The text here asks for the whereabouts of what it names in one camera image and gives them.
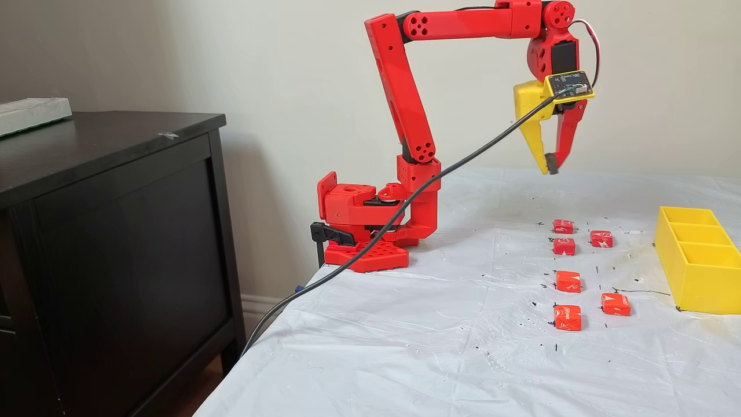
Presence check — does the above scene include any black wooden cabinet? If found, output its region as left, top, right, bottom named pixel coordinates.
left=0, top=111, right=247, bottom=417

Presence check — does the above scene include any black camera cable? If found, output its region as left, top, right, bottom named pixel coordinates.
left=239, top=87, right=579, bottom=358

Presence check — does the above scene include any yellow three-compartment box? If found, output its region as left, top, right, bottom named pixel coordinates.
left=654, top=206, right=741, bottom=315

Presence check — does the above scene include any white plastic table cover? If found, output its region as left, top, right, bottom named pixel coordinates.
left=194, top=167, right=741, bottom=417

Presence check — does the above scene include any camera board in yellow mount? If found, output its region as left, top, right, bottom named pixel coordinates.
left=544, top=69, right=595, bottom=105

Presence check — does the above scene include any white red black servo wire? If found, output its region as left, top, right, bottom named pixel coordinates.
left=569, top=19, right=601, bottom=89

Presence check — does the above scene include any orange Starburst candy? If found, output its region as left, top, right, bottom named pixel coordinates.
left=600, top=293, right=632, bottom=317
left=556, top=270, right=582, bottom=294
left=554, top=305, right=583, bottom=332

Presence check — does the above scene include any white foam slab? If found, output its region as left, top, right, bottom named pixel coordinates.
left=0, top=97, right=73, bottom=138

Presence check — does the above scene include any white baseboard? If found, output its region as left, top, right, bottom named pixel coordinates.
left=240, top=294, right=285, bottom=339

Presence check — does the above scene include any black table clamp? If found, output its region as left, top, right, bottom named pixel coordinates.
left=310, top=222, right=355, bottom=268

